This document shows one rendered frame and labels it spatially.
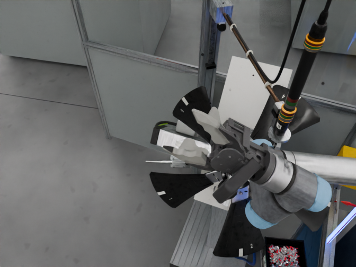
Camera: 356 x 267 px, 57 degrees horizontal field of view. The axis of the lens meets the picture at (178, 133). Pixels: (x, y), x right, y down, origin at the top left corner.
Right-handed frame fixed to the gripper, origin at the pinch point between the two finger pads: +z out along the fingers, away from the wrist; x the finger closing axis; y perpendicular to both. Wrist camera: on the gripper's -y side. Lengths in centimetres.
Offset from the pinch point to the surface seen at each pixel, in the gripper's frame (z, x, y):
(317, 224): -71, -35, 24
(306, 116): -48, -13, 48
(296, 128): -47, -17, 45
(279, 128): -36, -13, 34
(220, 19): -12, -17, 87
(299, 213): -64, -36, 26
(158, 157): -43, -167, 129
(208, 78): -27, -55, 101
